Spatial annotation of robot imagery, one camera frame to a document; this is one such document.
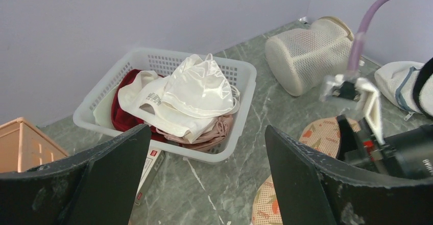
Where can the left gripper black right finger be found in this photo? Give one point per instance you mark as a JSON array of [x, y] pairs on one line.
[[314, 188]]

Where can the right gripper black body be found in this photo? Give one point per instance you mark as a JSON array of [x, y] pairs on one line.
[[405, 155]]

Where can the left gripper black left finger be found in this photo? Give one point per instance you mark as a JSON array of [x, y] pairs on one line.
[[96, 186]]

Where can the floral mesh laundry bag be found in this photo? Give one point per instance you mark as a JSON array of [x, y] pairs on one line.
[[322, 135]]

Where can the pink beige bra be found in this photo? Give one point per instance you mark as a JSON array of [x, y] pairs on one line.
[[219, 131]]

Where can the cylindrical white mesh laundry bag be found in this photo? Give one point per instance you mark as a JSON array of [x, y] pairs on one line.
[[300, 59]]

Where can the small white red box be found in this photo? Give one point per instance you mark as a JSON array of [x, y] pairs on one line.
[[152, 165]]

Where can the red velvet garment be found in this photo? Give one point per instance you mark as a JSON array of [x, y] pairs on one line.
[[120, 119]]

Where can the orange plastic file organizer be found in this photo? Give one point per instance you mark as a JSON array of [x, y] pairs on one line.
[[24, 146]]

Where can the white satin garment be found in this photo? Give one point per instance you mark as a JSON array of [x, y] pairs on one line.
[[186, 103]]

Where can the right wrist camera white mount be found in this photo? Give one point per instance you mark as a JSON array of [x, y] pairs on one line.
[[356, 93]]

